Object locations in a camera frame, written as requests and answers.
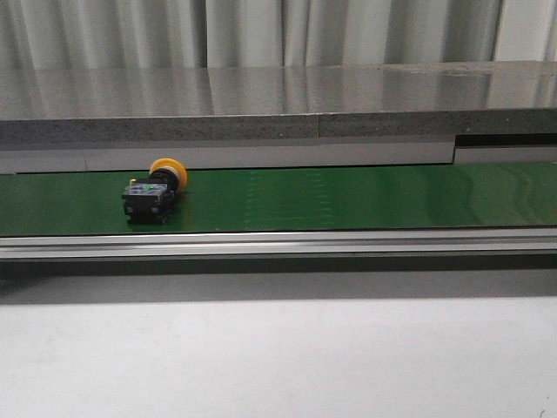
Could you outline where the green conveyor belt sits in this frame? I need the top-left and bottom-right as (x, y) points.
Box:
(1, 163), (556, 237)

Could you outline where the grey stone countertop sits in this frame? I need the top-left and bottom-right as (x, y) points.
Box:
(1, 62), (556, 173)

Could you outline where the white pleated curtain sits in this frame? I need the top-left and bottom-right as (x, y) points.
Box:
(1, 1), (556, 70)

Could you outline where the yellow emergency push button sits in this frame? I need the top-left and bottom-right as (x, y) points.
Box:
(122, 158), (188, 225)

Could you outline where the aluminium conveyor frame rail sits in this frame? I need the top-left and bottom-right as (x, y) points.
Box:
(1, 226), (556, 261)

